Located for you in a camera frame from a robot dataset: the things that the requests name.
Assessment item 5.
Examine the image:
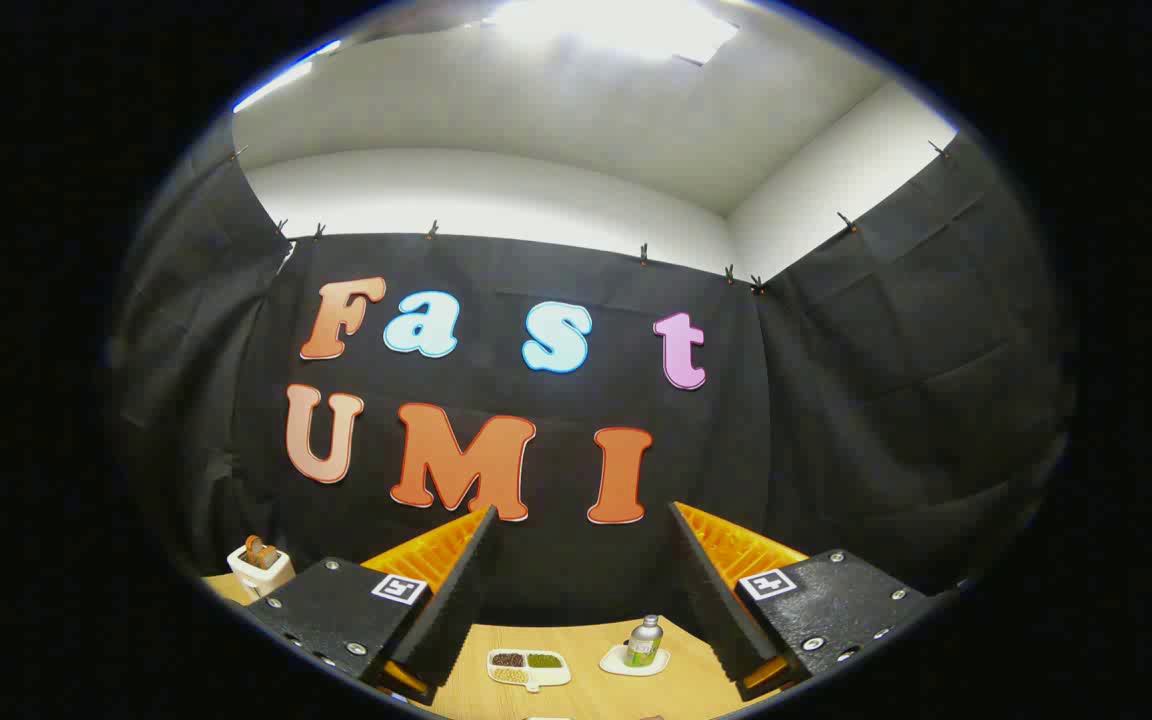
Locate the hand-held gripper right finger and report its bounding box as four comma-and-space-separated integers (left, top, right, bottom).
668, 500, 937, 701

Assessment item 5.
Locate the small white rectangular dish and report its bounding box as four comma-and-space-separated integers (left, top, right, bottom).
599, 643, 671, 677

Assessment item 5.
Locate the white divided tray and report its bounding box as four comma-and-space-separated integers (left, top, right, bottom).
487, 649, 572, 693

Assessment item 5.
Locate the row of black cloth clips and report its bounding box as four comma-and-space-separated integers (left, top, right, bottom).
226, 140, 952, 296

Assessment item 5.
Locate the green metal can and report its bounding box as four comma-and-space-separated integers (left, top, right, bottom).
625, 615, 664, 668

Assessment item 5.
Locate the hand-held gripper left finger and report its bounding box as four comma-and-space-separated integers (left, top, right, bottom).
241, 505, 499, 706

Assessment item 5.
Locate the white toaster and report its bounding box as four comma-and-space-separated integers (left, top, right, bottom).
227, 540, 296, 599

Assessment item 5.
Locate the ceiling light panel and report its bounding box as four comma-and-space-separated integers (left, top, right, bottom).
481, 0, 742, 66

